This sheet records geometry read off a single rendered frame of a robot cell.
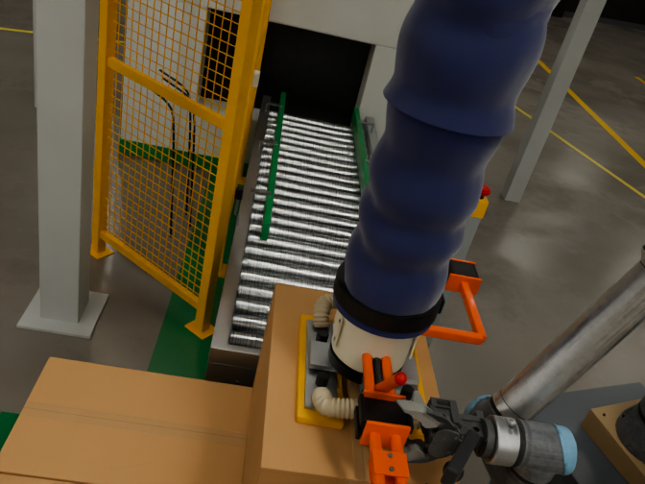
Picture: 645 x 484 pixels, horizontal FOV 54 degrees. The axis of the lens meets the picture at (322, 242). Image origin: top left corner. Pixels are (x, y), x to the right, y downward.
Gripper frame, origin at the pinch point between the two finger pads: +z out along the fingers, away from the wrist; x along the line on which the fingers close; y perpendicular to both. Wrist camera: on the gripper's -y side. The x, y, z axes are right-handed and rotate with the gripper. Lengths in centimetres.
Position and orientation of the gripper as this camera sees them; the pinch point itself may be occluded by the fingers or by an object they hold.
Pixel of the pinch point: (385, 431)
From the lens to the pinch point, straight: 121.8
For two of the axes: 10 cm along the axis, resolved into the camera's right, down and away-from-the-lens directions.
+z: -9.8, -1.8, -1.2
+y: -0.1, -5.3, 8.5
